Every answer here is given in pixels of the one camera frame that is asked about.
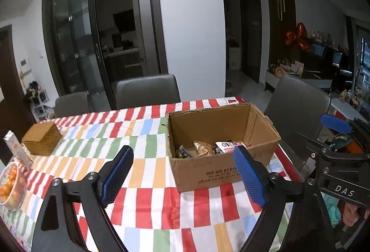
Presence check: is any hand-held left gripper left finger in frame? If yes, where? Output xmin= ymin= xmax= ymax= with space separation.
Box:
xmin=30 ymin=145 xmax=135 ymax=252

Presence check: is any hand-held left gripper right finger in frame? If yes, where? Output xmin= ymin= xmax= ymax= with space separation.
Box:
xmin=233 ymin=146 xmax=336 ymax=252

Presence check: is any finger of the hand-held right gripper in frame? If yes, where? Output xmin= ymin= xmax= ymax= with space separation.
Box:
xmin=294 ymin=132 xmax=337 ymax=158
xmin=320 ymin=113 xmax=360 ymax=137

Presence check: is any brown cardboard box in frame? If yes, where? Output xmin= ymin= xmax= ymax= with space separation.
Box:
xmin=165 ymin=103 xmax=281 ymax=194

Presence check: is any person's right hand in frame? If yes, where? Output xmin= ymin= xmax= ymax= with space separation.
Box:
xmin=343 ymin=202 xmax=364 ymax=227

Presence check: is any teal printed cloth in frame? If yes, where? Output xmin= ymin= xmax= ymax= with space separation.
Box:
xmin=323 ymin=193 xmax=342 ymax=228

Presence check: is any white and pink snack packet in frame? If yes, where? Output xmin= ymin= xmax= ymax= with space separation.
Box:
xmin=215 ymin=141 xmax=247 ymax=153

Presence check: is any grey dining chair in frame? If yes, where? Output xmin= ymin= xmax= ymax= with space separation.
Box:
xmin=115 ymin=74 xmax=181 ymax=110
xmin=263 ymin=74 xmax=332 ymax=175
xmin=54 ymin=92 xmax=92 ymax=118

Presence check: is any striped colourful tablecloth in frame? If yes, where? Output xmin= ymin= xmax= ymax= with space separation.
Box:
xmin=0 ymin=96 xmax=307 ymax=252

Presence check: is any gold snack packet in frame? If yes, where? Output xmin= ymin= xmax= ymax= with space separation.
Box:
xmin=193 ymin=141 xmax=215 ymax=157

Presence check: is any dark snack packet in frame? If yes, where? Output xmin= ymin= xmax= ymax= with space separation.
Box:
xmin=177 ymin=145 xmax=195 ymax=159

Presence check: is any woven wicker box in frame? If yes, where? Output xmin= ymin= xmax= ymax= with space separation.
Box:
xmin=22 ymin=121 xmax=63 ymax=157

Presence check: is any red foil balloon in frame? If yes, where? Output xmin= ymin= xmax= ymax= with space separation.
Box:
xmin=286 ymin=22 xmax=311 ymax=53

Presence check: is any white mesh basket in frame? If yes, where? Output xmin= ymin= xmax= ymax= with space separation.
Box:
xmin=0 ymin=162 xmax=27 ymax=212

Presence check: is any white and orange carton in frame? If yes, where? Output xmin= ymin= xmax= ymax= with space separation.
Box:
xmin=3 ymin=131 xmax=34 ymax=168

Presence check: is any white small shelf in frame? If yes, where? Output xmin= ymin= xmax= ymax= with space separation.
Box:
xmin=29 ymin=89 xmax=56 ymax=122

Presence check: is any pile of oranges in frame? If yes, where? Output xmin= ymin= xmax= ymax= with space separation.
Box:
xmin=0 ymin=165 xmax=18 ymax=208

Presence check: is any dark wardrobe door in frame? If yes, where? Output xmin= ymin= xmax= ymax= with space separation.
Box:
xmin=264 ymin=0 xmax=298 ymax=68

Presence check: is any dark plush toy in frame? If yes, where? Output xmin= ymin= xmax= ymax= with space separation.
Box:
xmin=25 ymin=81 xmax=41 ymax=101

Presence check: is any dark room door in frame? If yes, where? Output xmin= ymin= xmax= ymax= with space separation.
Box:
xmin=239 ymin=0 xmax=264 ymax=84

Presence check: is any brown wooden door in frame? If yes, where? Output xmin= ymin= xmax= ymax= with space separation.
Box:
xmin=0 ymin=25 xmax=36 ymax=154

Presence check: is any dark framed glass sliding door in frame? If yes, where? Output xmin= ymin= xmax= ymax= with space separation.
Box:
xmin=43 ymin=0 xmax=117 ymax=111

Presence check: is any black range hood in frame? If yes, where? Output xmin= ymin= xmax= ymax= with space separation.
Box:
xmin=113 ymin=11 xmax=136 ymax=33

